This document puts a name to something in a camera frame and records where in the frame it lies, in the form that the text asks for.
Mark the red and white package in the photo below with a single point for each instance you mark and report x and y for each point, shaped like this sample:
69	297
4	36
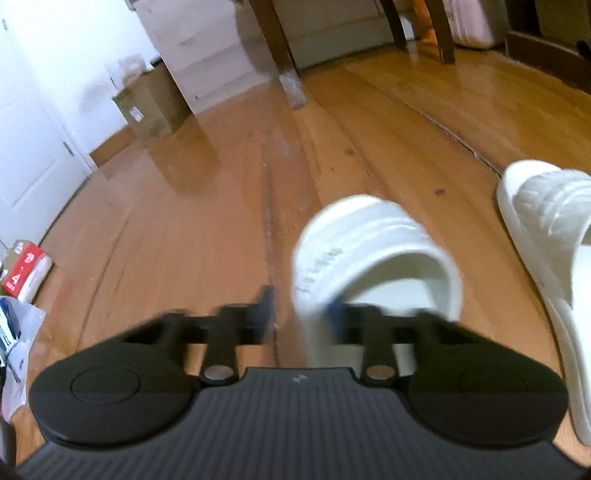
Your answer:
23	270

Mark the white plastic bag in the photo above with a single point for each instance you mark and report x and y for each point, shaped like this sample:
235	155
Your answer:
20	324

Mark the pink container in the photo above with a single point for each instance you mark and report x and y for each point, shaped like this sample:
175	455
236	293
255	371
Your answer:
477	24

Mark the white door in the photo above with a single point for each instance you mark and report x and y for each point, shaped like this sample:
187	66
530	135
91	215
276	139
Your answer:
41	168

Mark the white slide sandal plain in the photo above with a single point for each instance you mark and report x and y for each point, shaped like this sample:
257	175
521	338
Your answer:
546	210

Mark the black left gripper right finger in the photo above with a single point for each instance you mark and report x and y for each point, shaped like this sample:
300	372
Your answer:
453	380

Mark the cardboard box by wall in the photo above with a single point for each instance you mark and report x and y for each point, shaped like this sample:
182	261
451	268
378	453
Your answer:
152	104

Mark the dark wooden chair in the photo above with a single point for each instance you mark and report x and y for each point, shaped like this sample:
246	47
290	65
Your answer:
315	32

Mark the orange plastic bag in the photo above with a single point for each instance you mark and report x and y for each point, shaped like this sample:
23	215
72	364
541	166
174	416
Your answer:
424	25

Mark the white slide sandal with logo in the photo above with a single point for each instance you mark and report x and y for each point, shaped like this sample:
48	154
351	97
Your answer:
364	250

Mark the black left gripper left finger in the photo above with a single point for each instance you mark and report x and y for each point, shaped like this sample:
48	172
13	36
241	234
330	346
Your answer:
135	385

